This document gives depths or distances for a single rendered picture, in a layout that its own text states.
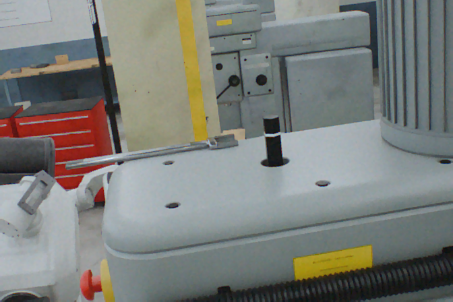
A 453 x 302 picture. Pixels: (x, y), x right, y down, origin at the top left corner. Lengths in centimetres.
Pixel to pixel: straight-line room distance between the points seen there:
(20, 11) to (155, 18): 759
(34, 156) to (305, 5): 799
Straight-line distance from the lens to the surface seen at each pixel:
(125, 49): 240
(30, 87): 1004
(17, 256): 122
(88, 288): 75
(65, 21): 979
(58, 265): 120
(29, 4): 986
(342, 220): 62
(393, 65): 71
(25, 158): 137
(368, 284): 63
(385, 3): 72
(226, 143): 79
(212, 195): 64
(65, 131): 541
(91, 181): 160
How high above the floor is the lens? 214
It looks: 17 degrees down
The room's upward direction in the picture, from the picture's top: 7 degrees counter-clockwise
